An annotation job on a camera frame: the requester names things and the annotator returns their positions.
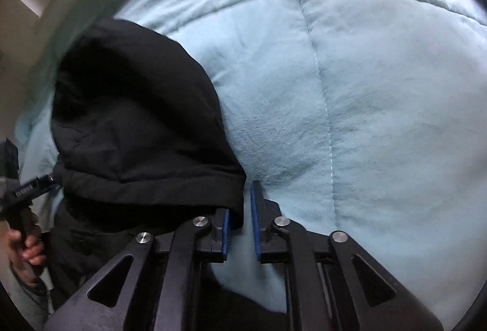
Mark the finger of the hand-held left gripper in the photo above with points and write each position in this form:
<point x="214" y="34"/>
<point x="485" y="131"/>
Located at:
<point x="42" y="182"/>

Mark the person's left hand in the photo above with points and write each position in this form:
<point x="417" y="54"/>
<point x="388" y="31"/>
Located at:
<point x="24" y="253"/>

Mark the black hooded jacket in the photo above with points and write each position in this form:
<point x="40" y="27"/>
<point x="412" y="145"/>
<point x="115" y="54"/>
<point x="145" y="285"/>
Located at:
<point x="140" y="118"/>

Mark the light blue quilted blanket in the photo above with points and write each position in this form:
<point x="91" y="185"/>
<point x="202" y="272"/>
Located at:
<point x="323" y="87"/>

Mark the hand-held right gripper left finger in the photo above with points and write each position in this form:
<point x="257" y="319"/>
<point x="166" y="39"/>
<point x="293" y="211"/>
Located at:
<point x="226" y="236"/>

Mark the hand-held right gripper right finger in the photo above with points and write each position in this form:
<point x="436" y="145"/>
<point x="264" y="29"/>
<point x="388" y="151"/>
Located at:
<point x="255" y="228"/>

